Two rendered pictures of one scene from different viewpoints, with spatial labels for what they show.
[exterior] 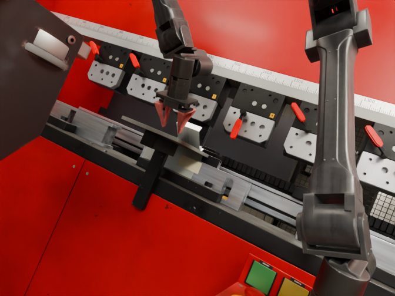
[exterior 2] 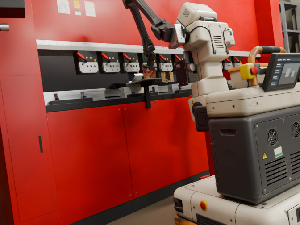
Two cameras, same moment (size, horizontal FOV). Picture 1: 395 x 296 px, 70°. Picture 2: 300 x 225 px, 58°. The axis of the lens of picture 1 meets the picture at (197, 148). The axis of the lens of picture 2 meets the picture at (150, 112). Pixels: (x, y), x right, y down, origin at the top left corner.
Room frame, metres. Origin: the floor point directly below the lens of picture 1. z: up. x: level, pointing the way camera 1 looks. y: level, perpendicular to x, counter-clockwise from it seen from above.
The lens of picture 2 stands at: (-0.26, 2.00, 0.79)
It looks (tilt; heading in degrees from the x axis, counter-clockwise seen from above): 1 degrees down; 300
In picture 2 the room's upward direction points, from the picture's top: 7 degrees counter-clockwise
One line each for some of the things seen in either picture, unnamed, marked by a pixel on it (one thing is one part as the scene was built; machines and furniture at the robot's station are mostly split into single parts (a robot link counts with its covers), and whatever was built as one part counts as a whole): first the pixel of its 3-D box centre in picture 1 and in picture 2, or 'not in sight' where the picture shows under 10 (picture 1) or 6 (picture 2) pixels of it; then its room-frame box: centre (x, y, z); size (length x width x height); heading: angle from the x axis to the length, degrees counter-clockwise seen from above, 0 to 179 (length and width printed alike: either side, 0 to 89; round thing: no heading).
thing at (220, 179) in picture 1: (192, 172); (139, 91); (0.97, -0.02, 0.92); 0.39 x 0.06 x 0.10; 69
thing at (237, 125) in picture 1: (238, 124); not in sight; (0.87, -0.09, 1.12); 0.04 x 0.02 x 0.10; 159
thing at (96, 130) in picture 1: (67, 116); (74, 97); (1.18, 0.55, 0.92); 0.50 x 0.06 x 0.10; 69
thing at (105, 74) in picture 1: (114, 68); (85, 62); (1.13, 0.43, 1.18); 0.15 x 0.09 x 0.17; 69
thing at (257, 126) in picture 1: (254, 115); (147, 63); (0.92, -0.13, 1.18); 0.15 x 0.09 x 0.17; 69
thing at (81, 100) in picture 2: (44, 115); (72, 101); (1.15, 0.62, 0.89); 0.30 x 0.05 x 0.03; 69
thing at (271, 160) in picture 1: (191, 127); (80, 79); (1.55, 0.07, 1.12); 1.13 x 0.02 x 0.44; 69
